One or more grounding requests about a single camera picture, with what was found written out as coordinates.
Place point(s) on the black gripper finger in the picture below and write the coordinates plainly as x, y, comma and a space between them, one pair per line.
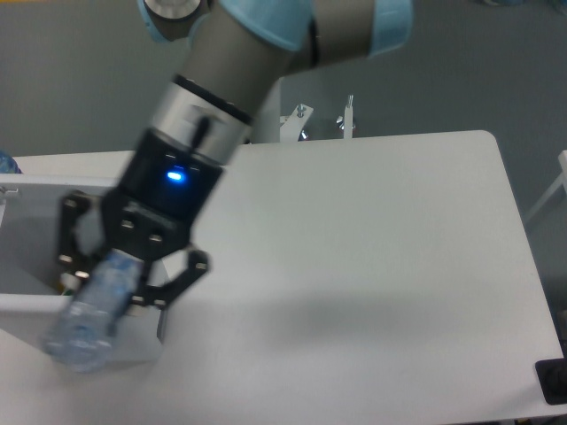
81, 244
163, 296

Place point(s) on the trash inside the bin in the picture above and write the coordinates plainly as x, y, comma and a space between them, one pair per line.
68, 284

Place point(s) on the blue patterned object at left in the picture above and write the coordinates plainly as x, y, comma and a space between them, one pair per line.
8, 165

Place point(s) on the white frame at right edge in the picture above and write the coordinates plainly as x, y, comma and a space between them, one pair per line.
551, 197

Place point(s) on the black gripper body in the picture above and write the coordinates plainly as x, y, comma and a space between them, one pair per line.
149, 214

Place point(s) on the white pedestal base frame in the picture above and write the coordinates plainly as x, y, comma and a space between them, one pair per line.
301, 126

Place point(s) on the black clamp at table edge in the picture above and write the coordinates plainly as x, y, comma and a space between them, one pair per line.
552, 377

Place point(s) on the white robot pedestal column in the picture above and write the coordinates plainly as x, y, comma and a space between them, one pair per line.
266, 128

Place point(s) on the white plastic trash can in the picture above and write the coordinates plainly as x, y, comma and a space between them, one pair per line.
30, 274

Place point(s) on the clear plastic water bottle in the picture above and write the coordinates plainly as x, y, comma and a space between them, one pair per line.
82, 337

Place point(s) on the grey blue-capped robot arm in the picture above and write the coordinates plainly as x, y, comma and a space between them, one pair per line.
239, 49

